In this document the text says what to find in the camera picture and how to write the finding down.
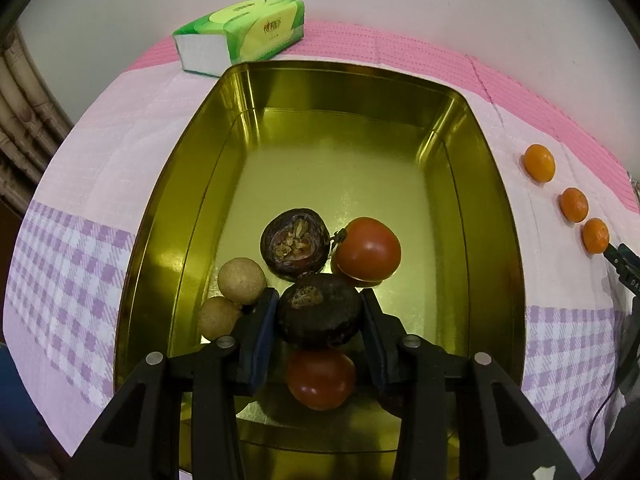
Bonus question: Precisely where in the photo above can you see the black cable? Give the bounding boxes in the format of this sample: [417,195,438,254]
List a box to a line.
[587,384,625,467]

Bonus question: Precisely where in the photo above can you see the gold and red tin box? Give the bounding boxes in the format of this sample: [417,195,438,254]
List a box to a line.
[114,61,526,480]

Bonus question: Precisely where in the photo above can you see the red tomato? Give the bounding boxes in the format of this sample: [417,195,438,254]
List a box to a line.
[331,217,402,283]
[286,349,357,411]

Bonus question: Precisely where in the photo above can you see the beige striped curtain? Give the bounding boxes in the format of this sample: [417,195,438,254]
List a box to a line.
[0,30,74,211]

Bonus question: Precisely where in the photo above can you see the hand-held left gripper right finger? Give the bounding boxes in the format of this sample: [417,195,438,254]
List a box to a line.
[360,289,581,480]

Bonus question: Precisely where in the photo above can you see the tan longan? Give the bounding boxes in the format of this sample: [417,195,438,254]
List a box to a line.
[218,257,267,306]
[197,296,243,339]

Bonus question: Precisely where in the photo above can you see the dark purple mangosteen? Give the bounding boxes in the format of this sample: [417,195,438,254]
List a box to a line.
[277,274,363,350]
[260,211,331,279]

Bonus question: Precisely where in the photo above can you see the green tissue pack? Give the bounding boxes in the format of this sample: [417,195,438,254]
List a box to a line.
[172,0,306,78]

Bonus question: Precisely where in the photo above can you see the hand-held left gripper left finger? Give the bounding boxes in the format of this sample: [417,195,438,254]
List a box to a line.
[62,287,281,480]

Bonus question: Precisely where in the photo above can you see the small orange mandarin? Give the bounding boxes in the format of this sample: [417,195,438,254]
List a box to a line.
[581,217,611,255]
[558,187,590,224]
[523,143,557,183]

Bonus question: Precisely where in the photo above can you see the pink and purple checked cloth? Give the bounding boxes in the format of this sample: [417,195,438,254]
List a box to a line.
[0,20,640,480]

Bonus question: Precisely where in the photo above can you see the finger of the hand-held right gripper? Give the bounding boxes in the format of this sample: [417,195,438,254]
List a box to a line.
[602,243,640,283]

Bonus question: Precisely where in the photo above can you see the blue object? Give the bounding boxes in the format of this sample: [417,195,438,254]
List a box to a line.
[0,342,68,463]

